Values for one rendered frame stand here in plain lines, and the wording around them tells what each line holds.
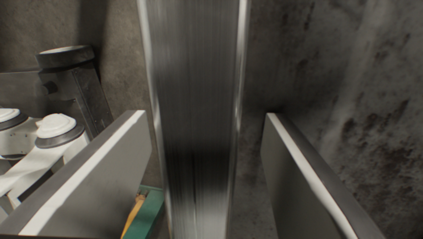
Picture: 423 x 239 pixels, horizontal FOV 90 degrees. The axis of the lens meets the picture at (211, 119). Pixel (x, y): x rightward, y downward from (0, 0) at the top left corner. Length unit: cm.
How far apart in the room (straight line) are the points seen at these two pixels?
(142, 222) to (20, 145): 63
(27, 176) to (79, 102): 39
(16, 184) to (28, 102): 60
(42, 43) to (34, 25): 8
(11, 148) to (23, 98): 23
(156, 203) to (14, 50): 103
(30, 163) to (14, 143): 33
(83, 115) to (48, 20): 44
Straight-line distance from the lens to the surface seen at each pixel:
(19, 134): 103
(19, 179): 67
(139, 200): 150
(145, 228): 123
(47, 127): 82
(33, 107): 121
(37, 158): 78
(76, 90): 97
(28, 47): 134
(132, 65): 100
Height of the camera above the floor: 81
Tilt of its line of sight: 58 degrees down
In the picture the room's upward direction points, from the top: 156 degrees counter-clockwise
